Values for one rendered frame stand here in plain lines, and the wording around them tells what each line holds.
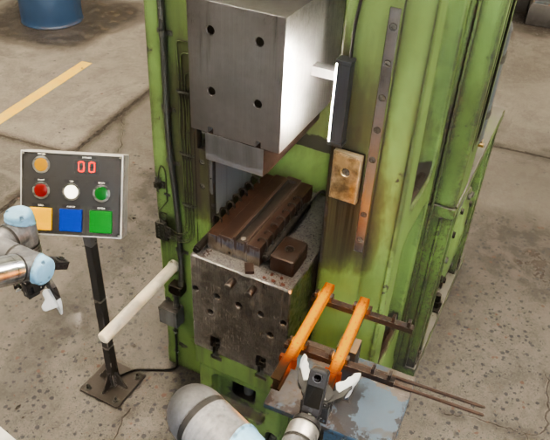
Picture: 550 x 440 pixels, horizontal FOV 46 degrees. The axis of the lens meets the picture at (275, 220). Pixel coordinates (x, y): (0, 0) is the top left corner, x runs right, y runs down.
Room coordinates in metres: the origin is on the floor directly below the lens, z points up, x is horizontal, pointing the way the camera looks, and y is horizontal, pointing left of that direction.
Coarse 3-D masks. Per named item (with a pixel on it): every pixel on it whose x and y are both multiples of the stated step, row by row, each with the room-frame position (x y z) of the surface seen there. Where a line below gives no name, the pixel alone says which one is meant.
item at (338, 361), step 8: (360, 304) 1.39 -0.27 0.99; (368, 304) 1.41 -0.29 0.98; (360, 312) 1.36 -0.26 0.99; (352, 320) 1.32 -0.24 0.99; (360, 320) 1.32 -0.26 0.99; (352, 328) 1.29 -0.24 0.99; (344, 336) 1.26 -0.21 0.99; (352, 336) 1.26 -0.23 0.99; (344, 344) 1.23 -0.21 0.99; (336, 352) 1.20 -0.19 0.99; (344, 352) 1.20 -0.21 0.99; (336, 360) 1.17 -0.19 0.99; (344, 360) 1.18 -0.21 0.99; (328, 368) 1.14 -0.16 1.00; (336, 368) 1.14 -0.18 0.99; (336, 376) 1.11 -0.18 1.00
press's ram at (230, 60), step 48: (192, 0) 1.72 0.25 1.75; (240, 0) 1.71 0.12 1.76; (288, 0) 1.73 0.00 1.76; (336, 0) 1.91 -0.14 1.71; (192, 48) 1.72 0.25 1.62; (240, 48) 1.66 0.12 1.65; (288, 48) 1.62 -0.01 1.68; (336, 48) 1.95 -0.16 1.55; (192, 96) 1.73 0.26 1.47; (240, 96) 1.66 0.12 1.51; (288, 96) 1.64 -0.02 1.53
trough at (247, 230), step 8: (288, 184) 2.01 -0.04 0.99; (280, 192) 1.96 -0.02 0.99; (272, 200) 1.91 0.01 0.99; (264, 208) 1.85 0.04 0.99; (272, 208) 1.86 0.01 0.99; (256, 216) 1.79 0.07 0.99; (264, 216) 1.81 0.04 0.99; (248, 224) 1.74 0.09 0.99; (256, 224) 1.76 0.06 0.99; (240, 232) 1.69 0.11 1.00; (248, 232) 1.71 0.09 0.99; (240, 240) 1.67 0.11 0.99
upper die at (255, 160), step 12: (312, 120) 1.95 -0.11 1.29; (300, 132) 1.86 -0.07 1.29; (216, 144) 1.69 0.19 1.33; (228, 144) 1.67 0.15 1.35; (240, 144) 1.66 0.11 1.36; (288, 144) 1.78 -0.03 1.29; (216, 156) 1.69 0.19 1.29; (228, 156) 1.67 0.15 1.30; (240, 156) 1.66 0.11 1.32; (252, 156) 1.64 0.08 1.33; (264, 156) 1.63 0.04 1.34; (276, 156) 1.70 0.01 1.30; (240, 168) 1.66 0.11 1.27; (252, 168) 1.64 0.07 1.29; (264, 168) 1.63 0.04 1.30
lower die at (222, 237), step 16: (272, 176) 2.07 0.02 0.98; (288, 176) 2.04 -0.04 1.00; (256, 192) 1.96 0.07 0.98; (272, 192) 1.95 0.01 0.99; (288, 192) 1.94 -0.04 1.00; (304, 192) 1.96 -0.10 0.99; (240, 208) 1.86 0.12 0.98; (256, 208) 1.85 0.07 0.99; (288, 208) 1.85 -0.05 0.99; (224, 224) 1.76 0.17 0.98; (240, 224) 1.75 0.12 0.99; (272, 224) 1.75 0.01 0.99; (208, 240) 1.71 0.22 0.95; (224, 240) 1.68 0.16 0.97; (256, 240) 1.66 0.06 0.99; (240, 256) 1.65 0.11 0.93; (256, 256) 1.63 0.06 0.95
